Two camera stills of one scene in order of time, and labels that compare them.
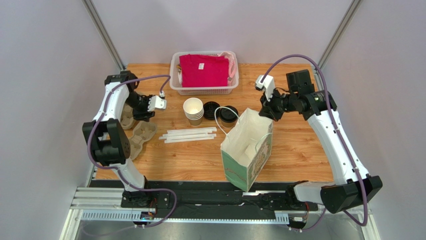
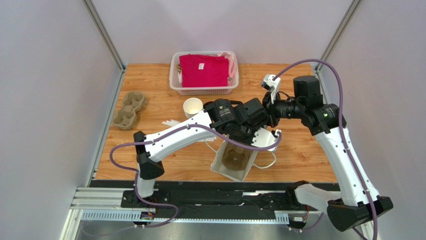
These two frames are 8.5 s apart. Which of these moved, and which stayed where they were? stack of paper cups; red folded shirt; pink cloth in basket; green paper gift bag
Moved: green paper gift bag
Stayed: red folded shirt; stack of paper cups; pink cloth in basket
